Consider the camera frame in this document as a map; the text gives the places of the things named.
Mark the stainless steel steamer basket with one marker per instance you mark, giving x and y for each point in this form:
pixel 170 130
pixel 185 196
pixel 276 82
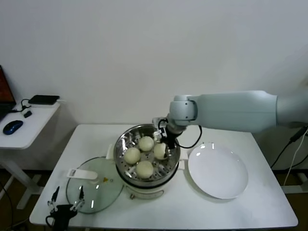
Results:
pixel 173 166

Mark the white steamed baozi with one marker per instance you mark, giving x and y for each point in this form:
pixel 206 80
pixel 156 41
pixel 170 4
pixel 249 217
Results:
pixel 144 169
pixel 132 155
pixel 159 151
pixel 146 143

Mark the black laptop red screen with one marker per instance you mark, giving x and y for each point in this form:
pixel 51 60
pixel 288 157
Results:
pixel 4 96

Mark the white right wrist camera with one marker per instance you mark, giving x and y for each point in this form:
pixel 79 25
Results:
pixel 158 127

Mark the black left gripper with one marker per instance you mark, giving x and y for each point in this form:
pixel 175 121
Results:
pixel 63 211

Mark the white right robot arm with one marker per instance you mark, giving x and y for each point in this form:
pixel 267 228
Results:
pixel 235 110

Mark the round glass pot lid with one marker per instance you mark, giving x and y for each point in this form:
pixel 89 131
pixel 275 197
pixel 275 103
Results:
pixel 101 197

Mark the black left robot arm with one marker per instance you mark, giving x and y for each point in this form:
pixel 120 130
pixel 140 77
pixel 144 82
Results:
pixel 59 225

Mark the black flat hard drive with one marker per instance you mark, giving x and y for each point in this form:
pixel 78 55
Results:
pixel 43 99

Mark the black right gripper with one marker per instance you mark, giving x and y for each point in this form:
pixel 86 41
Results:
pixel 171 140

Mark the blue computer mouse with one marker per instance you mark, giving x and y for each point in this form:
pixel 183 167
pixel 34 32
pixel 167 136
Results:
pixel 12 127

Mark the white round plate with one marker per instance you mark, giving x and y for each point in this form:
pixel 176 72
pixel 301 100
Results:
pixel 216 170

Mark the white electric pot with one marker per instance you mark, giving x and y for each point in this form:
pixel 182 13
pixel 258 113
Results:
pixel 144 191

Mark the white side desk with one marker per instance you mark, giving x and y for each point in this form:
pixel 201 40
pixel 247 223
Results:
pixel 24 134

